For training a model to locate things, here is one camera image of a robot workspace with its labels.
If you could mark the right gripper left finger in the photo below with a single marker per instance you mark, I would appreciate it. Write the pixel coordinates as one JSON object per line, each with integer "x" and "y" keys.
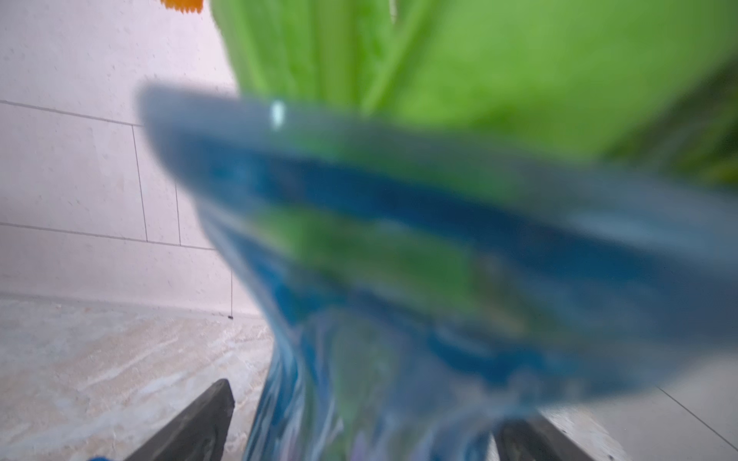
{"x": 198, "y": 433}

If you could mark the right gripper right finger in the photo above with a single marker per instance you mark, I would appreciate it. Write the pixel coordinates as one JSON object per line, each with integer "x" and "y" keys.
{"x": 535, "y": 439}

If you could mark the blue purple glass vase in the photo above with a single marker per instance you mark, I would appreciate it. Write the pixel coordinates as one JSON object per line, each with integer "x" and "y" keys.
{"x": 422, "y": 287}

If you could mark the white tulip right vase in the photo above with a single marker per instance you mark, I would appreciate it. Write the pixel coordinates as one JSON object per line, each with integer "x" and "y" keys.
{"x": 651, "y": 84}

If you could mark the orange carnation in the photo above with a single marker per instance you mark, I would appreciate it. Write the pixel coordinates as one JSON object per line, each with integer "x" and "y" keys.
{"x": 184, "y": 6}

